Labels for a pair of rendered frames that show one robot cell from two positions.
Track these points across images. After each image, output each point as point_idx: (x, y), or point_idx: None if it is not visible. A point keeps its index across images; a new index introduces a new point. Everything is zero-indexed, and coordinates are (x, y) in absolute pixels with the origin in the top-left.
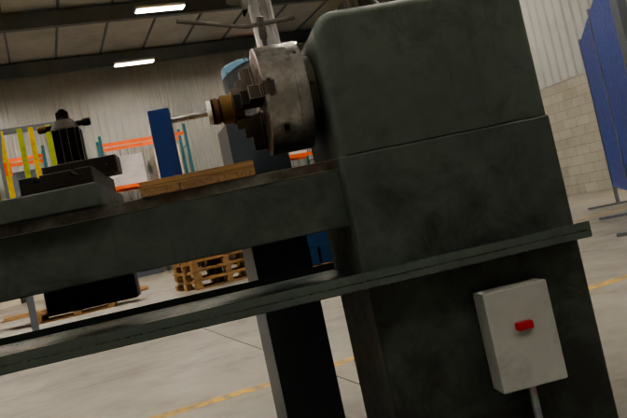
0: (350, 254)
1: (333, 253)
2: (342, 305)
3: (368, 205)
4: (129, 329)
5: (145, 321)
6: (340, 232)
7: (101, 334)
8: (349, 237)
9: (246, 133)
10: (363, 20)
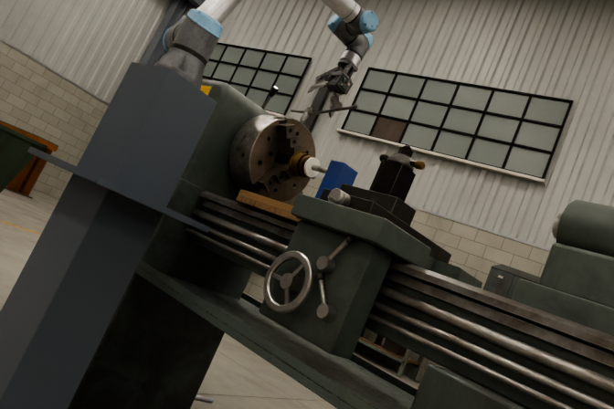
0: (219, 276)
1: (159, 254)
2: (126, 298)
3: None
4: (365, 363)
5: (305, 350)
6: (209, 254)
7: (381, 371)
8: (232, 267)
9: (282, 181)
10: None
